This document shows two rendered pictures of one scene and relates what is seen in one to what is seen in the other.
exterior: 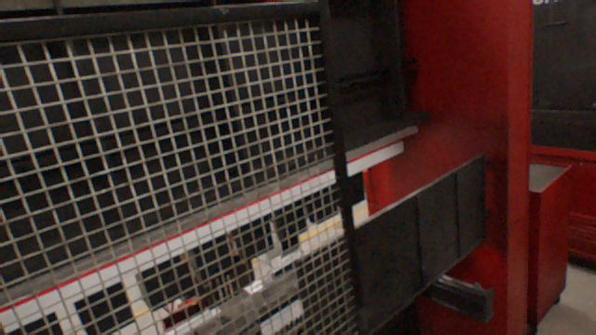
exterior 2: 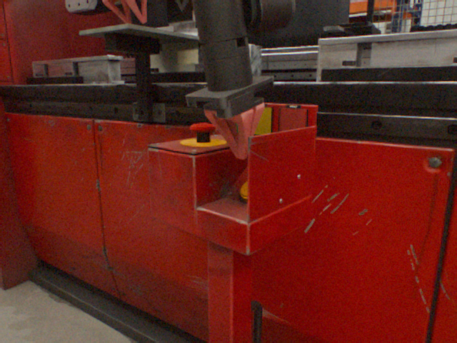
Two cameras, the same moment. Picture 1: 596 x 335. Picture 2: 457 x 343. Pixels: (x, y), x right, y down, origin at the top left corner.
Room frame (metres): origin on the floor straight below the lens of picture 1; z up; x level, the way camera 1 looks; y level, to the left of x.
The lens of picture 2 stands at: (1.82, 1.18, 0.87)
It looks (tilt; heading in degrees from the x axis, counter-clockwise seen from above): 14 degrees down; 251
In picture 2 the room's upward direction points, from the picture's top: straight up
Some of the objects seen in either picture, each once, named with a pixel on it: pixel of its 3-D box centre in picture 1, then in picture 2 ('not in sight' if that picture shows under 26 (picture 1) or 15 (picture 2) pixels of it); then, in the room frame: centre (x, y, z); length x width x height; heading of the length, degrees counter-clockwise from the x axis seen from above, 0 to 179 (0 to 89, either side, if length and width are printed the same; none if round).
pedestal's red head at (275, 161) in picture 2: (182, 316); (230, 164); (1.65, 0.68, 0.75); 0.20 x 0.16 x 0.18; 120
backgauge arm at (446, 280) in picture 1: (421, 277); not in sight; (1.56, -0.49, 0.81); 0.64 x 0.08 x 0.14; 37
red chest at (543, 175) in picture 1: (510, 243); not in sight; (2.22, -1.31, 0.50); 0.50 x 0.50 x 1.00; 37
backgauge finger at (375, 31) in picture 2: (228, 322); (346, 31); (1.20, 0.34, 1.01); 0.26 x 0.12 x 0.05; 37
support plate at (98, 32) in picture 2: (273, 250); (144, 36); (1.71, 0.18, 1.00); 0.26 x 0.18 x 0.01; 37
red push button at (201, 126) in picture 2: not in sight; (203, 135); (1.68, 0.64, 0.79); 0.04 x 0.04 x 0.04
